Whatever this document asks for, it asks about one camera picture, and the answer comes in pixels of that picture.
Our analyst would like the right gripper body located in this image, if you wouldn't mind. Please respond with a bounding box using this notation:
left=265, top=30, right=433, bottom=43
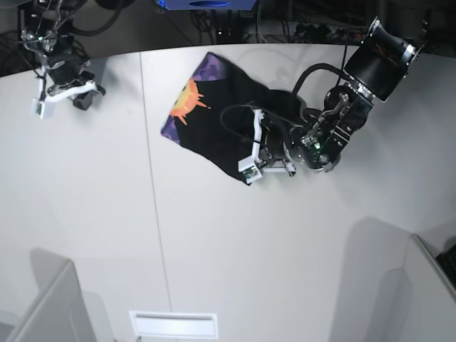
left=38, top=53, right=95, bottom=93

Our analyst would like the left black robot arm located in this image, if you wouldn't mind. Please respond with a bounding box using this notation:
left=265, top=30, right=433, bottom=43
left=254, top=17, right=429, bottom=176

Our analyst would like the grey right partition panel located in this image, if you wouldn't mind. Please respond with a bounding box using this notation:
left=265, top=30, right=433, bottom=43
left=370, top=233, right=456, bottom=342

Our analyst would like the grey partition panel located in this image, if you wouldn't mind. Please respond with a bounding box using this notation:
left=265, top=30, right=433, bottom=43
left=1, top=249, right=115, bottom=341
left=370, top=233, right=456, bottom=342

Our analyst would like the black T-shirt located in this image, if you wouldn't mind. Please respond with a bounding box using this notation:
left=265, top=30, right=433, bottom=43
left=160, top=52, right=305, bottom=185

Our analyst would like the white slotted table grommet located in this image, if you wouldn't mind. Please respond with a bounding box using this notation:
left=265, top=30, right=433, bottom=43
left=129, top=311, right=219, bottom=339

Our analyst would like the grey left partition panel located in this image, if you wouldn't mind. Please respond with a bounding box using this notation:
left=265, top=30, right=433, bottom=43
left=1, top=249, right=115, bottom=341

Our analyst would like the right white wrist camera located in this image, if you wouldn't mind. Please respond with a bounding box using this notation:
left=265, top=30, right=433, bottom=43
left=31, top=81, right=97, bottom=119

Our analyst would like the black keyboard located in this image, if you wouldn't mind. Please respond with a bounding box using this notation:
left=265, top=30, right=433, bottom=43
left=436, top=245, right=456, bottom=286

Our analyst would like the blue box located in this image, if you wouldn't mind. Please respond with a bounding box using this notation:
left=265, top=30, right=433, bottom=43
left=157, top=0, right=257, bottom=11

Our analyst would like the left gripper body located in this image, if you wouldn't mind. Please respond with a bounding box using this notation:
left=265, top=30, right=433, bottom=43
left=259, top=120, right=303, bottom=167

